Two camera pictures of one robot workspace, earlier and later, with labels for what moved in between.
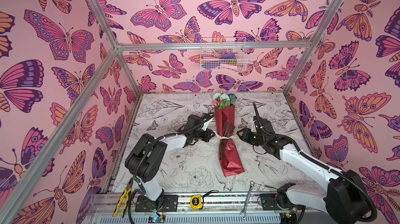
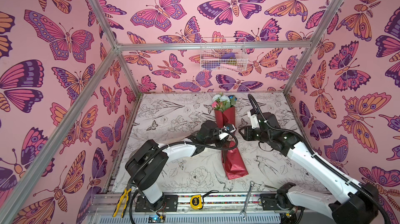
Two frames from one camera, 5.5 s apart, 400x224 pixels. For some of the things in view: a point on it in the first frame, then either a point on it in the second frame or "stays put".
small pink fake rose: [214, 102] stays put
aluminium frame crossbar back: [214, 46] stays put
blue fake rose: [232, 98] stays put
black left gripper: [208, 136] to [215, 129]
